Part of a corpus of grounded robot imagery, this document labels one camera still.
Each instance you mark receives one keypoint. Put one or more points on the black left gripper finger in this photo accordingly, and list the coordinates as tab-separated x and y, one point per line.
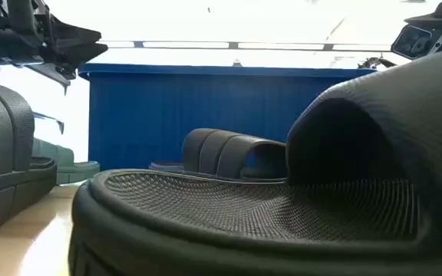
79	55
75	32

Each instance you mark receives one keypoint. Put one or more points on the light green slide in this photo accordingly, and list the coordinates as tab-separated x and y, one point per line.
75	170

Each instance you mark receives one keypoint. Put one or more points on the blue plastic bin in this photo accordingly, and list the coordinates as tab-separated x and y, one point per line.
205	107

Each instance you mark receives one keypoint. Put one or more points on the black ceiling-mounted device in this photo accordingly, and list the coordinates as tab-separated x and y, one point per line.
374	63

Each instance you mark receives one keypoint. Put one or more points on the long ceiling light strip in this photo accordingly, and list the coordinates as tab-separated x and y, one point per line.
190	45

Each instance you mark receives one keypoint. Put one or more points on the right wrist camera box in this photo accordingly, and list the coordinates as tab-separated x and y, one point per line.
411	41

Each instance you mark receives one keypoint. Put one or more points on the dark window rail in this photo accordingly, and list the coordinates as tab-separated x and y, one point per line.
54	122

